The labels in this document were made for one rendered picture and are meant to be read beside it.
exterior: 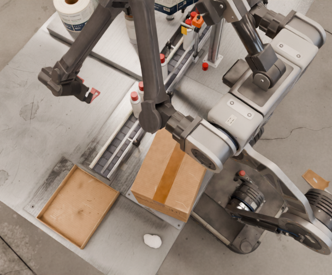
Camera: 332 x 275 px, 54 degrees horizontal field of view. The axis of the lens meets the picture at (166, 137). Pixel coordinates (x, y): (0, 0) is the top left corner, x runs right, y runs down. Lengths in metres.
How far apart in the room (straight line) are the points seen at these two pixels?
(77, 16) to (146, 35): 0.99
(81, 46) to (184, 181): 0.62
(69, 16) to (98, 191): 0.95
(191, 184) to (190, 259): 1.15
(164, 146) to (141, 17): 0.55
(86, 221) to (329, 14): 2.77
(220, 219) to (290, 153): 0.81
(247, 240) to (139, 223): 0.81
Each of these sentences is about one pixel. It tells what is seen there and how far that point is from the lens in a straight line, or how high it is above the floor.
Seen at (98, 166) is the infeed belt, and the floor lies 0.88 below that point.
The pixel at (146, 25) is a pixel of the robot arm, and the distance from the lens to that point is 0.97.
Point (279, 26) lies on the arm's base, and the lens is 1.17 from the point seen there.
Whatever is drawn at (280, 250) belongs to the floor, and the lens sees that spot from 2.46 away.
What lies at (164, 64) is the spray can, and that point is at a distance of 1.59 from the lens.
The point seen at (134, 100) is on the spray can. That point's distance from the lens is 1.49.
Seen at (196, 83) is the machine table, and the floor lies 0.83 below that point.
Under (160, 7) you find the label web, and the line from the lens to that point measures 1.94.
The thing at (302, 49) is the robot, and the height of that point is 1.53.
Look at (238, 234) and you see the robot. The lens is 2.12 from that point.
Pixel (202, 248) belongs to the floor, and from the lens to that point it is 2.36.
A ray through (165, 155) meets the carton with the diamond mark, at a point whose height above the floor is 1.12.
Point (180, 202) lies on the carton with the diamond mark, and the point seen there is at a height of 1.12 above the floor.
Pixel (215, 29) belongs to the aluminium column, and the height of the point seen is 1.08.
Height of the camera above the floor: 2.36
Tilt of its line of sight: 68 degrees down
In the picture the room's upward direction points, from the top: 6 degrees counter-clockwise
